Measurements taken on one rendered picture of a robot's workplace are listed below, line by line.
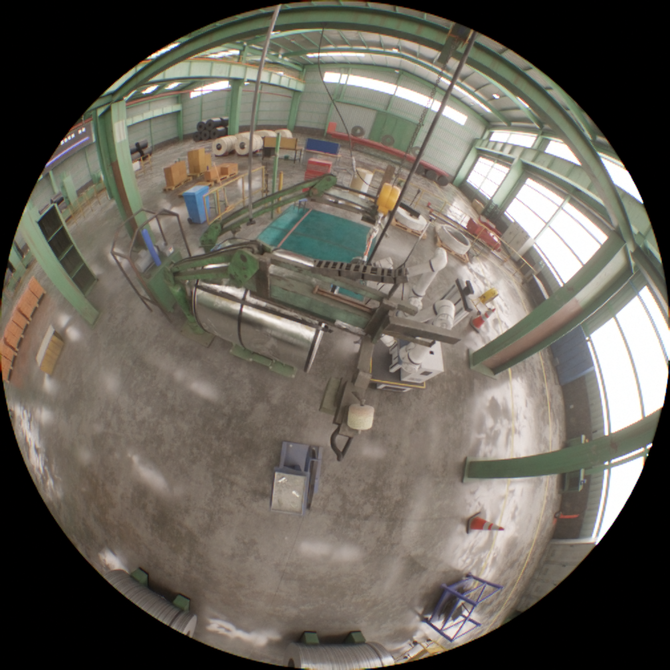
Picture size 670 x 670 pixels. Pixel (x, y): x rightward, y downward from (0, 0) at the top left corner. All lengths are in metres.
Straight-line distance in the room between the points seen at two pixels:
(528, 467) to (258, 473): 3.45
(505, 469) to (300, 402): 3.13
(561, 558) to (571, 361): 7.52
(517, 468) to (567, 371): 7.12
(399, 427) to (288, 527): 2.02
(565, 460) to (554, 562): 7.54
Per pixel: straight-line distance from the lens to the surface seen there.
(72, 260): 6.64
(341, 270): 0.79
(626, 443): 2.98
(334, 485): 2.71
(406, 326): 0.89
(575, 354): 10.08
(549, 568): 10.41
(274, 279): 1.01
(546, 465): 3.17
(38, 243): 4.65
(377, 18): 2.55
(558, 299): 3.67
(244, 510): 2.84
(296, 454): 2.57
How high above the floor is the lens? 2.57
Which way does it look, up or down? 59 degrees down
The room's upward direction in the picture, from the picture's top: 24 degrees clockwise
